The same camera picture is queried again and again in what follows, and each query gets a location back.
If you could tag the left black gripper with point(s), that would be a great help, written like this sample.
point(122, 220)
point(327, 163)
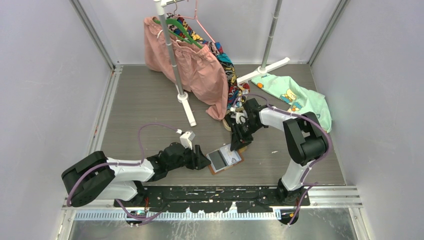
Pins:
point(198, 160)

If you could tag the colourful comic print garment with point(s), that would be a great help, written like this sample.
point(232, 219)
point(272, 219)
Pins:
point(234, 89)

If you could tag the white clothes rack right post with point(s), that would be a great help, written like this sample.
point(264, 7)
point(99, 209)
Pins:
point(265, 68)

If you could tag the beige oval card tray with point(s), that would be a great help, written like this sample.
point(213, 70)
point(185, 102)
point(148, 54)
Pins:
point(229, 123)

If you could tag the mint cartoon print cloth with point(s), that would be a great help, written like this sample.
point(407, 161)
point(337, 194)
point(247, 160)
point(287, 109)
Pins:
point(299, 99)

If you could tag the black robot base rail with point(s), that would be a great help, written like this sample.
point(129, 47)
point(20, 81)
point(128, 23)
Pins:
point(213, 199)

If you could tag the white clothes rack post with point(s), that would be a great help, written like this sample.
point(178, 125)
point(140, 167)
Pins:
point(265, 68)
point(182, 96)

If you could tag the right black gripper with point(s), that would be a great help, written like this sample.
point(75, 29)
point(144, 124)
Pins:
point(237, 142)

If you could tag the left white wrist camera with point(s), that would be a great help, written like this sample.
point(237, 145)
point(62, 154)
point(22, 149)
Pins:
point(186, 139)

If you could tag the pink wire hanger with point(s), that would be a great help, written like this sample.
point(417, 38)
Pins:
point(196, 18)

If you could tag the pink skirt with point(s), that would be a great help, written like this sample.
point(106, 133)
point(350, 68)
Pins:
point(200, 71)

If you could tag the green clothes hanger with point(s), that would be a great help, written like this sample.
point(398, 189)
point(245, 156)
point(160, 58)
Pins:
point(177, 29)

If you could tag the brown leather card holder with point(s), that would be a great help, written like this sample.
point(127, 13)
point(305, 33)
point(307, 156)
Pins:
point(232, 158)

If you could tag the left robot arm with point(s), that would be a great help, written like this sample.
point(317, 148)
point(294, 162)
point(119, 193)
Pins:
point(97, 177)

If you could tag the white clothes rack left post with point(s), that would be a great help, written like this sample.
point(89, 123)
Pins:
point(182, 96)

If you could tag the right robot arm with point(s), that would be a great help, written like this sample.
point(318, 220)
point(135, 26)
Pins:
point(306, 141)

